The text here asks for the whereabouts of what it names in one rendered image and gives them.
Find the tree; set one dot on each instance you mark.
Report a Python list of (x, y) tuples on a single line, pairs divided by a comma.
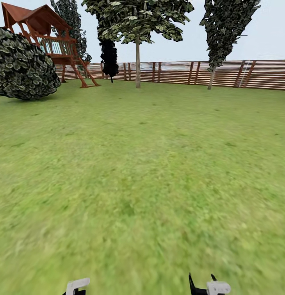
[(224, 21), (67, 10), (135, 19), (108, 55)]

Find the bush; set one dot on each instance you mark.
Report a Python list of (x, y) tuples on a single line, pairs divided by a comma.
[(25, 70)]

